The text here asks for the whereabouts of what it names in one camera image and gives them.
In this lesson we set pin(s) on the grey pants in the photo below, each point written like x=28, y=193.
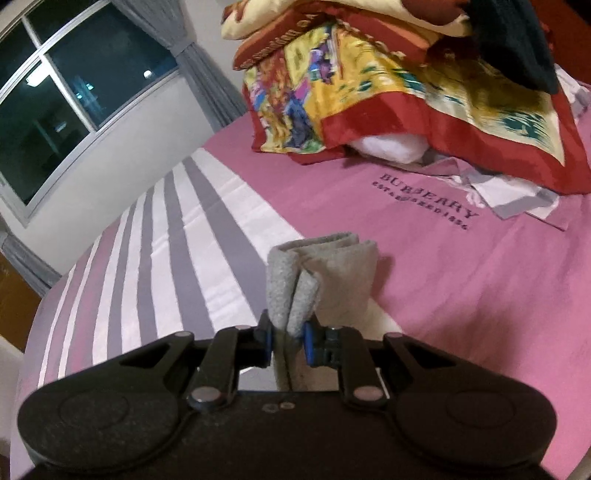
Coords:
x=329, y=278

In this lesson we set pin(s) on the colourful red yellow blanket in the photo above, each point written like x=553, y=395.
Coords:
x=312, y=99

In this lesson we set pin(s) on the dark garment on pile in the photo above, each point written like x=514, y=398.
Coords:
x=510, y=38

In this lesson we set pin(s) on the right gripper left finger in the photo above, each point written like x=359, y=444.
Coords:
x=233, y=349

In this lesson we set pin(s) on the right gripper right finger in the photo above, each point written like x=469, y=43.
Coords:
x=344, y=350

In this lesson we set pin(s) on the pink striped bed sheet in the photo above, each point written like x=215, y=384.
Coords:
x=386, y=250

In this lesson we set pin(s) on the white pillow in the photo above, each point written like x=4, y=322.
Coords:
x=402, y=148

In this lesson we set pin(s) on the brown wooden door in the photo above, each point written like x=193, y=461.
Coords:
x=18, y=306

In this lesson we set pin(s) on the grey curtain left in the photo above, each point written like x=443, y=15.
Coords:
x=35, y=272

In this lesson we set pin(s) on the grey curtain right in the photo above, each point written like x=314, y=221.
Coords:
x=164, y=22

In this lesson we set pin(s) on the window with white frame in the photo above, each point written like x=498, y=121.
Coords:
x=69, y=69

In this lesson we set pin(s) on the grey curtain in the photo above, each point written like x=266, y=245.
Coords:
x=164, y=22
x=35, y=272

